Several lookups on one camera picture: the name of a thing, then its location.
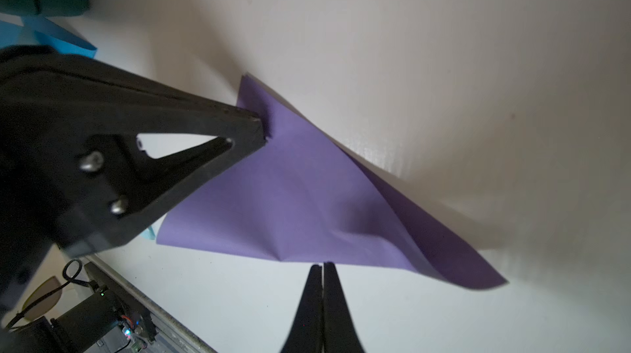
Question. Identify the purple square paper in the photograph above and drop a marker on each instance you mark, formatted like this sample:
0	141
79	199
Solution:
301	198

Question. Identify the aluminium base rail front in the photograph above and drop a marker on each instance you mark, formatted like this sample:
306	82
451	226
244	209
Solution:
165	333

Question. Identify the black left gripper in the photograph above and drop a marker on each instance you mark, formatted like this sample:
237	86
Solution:
91	164

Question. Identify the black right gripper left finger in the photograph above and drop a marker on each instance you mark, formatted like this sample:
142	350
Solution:
305	335

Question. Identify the light blue square paper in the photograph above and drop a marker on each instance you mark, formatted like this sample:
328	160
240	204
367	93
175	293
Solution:
149	234

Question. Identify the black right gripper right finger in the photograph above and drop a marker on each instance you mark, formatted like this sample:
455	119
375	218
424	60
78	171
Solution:
339	333

